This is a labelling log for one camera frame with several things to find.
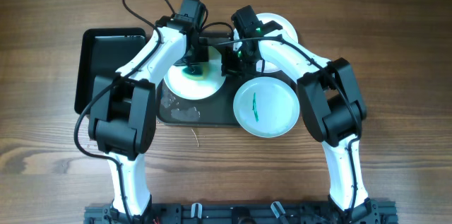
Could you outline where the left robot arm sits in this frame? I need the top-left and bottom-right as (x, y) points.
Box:
(82, 0), (208, 223)

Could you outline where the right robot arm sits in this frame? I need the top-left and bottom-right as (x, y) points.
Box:
(223, 6), (368, 215)

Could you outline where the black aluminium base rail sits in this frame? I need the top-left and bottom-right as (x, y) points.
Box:
(83, 201), (399, 224)

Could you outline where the dark brown serving tray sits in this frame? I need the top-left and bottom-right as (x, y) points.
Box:
(155, 31), (298, 127)

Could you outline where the black water tub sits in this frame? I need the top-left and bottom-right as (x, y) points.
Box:
(74, 28), (146, 114)

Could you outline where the white plate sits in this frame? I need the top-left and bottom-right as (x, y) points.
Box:
(232, 13), (299, 73)
(233, 77), (300, 138)
(164, 47), (225, 100)

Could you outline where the green yellow sponge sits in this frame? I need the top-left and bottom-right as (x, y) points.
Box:
(182, 66), (205, 81)

